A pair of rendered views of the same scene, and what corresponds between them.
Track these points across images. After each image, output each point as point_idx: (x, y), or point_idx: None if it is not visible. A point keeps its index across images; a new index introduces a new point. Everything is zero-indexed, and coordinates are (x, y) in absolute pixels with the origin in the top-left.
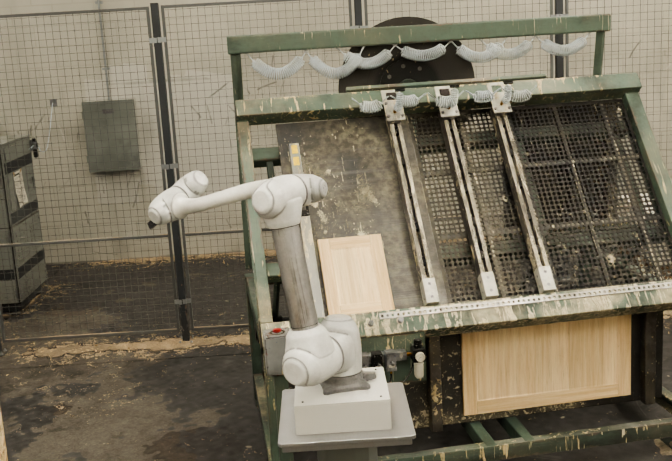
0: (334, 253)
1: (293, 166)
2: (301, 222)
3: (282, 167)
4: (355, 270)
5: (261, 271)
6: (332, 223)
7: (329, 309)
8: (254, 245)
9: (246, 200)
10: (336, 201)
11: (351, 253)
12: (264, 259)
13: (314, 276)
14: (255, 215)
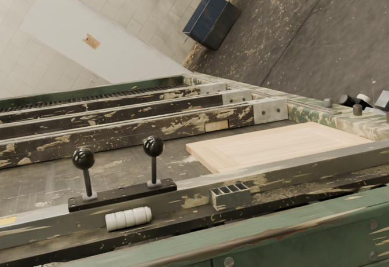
0: (246, 162)
1: (18, 222)
2: (193, 186)
3: (4, 260)
4: (268, 146)
5: (379, 194)
6: (176, 180)
7: None
8: (309, 218)
9: (144, 264)
10: (121, 185)
11: (236, 153)
12: (338, 197)
13: (318, 156)
14: (200, 236)
